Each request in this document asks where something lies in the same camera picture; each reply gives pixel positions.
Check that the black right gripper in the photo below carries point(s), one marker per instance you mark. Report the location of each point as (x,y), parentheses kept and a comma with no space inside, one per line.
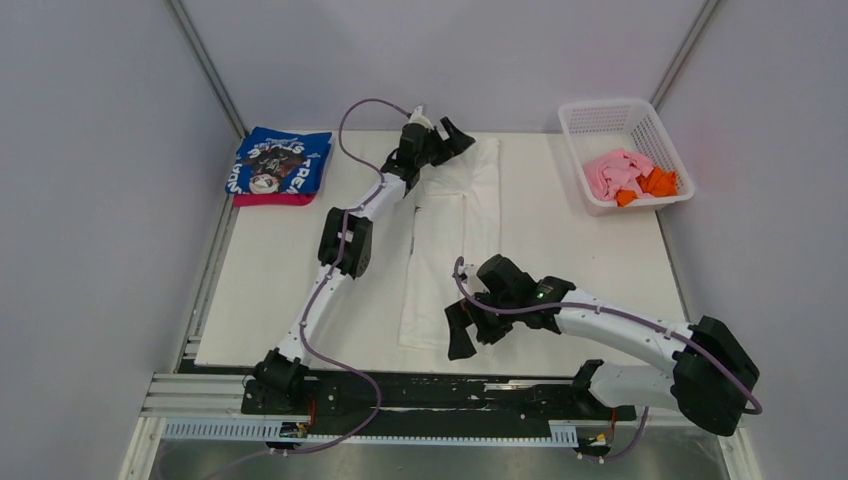
(460,317)

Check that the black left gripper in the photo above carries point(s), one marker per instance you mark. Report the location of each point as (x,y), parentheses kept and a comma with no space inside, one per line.
(456,141)

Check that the white printed t shirt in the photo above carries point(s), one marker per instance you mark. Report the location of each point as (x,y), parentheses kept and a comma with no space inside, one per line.
(457,214)

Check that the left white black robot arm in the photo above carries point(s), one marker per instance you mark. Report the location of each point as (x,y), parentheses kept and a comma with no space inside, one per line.
(344,252)

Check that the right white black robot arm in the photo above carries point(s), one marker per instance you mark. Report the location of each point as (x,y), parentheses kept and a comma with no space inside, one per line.
(700,369)

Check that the light pink crumpled shirt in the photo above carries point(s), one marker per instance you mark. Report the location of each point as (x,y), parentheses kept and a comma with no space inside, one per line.
(615,170)

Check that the white plastic basket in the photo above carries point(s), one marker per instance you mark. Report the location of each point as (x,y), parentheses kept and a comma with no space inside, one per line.
(595,127)

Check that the folded blue printed t shirt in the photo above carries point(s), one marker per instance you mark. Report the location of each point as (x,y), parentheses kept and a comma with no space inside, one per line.
(277,162)

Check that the orange crumpled shirt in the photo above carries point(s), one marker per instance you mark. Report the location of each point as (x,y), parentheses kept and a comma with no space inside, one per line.
(657,184)

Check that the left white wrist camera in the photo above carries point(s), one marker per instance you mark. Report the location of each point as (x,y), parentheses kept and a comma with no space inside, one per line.
(417,116)

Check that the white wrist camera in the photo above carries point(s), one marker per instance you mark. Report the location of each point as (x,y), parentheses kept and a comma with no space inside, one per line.
(469,279)
(417,116)

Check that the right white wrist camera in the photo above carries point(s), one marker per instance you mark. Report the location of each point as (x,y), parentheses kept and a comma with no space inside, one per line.
(469,279)

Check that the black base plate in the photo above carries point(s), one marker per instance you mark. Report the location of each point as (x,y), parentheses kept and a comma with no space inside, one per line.
(474,422)

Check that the aluminium frame rail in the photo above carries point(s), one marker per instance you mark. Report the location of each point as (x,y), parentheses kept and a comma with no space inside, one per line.
(199,397)

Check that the white slotted cable duct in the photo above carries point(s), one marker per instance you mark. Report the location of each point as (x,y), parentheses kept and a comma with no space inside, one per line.
(279,431)

